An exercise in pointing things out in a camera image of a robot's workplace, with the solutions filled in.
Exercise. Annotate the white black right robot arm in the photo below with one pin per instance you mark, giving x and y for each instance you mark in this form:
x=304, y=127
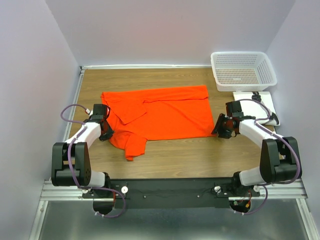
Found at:
x=279, y=158

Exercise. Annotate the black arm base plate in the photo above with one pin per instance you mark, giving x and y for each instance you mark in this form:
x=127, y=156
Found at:
x=171, y=193

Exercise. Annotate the white plastic mesh basket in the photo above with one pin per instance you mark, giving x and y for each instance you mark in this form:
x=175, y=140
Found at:
x=247, y=71

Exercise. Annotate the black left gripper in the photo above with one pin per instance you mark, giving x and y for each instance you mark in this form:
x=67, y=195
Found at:
x=109, y=134

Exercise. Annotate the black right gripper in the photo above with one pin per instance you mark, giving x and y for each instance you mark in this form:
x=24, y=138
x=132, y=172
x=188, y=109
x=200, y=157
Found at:
x=217, y=127

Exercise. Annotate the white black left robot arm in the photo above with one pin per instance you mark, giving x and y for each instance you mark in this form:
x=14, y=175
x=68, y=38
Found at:
x=70, y=163

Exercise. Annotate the orange t shirt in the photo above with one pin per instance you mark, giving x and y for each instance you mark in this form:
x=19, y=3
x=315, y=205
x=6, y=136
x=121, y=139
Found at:
x=157, y=114

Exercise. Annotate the aluminium front frame rail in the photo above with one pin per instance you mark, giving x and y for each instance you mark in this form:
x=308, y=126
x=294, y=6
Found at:
x=295, y=190

